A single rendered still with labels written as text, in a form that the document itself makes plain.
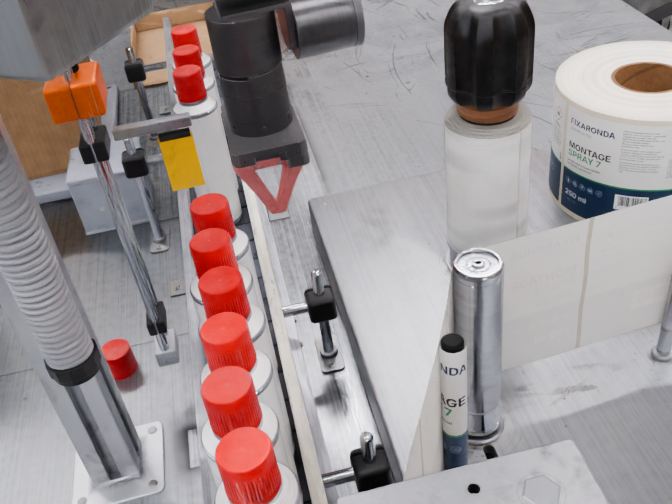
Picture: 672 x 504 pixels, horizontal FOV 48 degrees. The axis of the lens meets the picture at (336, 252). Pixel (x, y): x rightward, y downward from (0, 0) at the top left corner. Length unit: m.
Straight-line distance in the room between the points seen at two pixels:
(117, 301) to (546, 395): 0.54
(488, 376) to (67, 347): 0.32
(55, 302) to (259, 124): 0.26
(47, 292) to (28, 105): 0.75
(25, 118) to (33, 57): 0.84
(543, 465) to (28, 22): 0.30
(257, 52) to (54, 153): 0.66
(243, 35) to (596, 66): 0.47
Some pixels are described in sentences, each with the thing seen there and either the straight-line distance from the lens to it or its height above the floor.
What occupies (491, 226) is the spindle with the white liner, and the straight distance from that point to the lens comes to 0.79.
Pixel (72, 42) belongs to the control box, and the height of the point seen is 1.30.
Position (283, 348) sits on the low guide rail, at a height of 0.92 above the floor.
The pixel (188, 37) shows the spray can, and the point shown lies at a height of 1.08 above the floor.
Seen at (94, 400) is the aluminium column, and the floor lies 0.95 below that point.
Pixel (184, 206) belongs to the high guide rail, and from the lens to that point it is 0.88.
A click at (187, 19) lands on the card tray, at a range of 1.79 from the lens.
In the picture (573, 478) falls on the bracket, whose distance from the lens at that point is 0.35.
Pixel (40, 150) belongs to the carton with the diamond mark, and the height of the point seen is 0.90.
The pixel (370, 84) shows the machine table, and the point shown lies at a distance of 1.38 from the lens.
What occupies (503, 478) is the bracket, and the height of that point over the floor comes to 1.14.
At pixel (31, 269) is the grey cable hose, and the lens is 0.47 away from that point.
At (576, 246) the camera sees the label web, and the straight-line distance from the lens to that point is 0.64.
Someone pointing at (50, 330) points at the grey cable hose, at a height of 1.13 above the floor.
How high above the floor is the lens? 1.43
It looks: 38 degrees down
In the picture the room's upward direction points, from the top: 8 degrees counter-clockwise
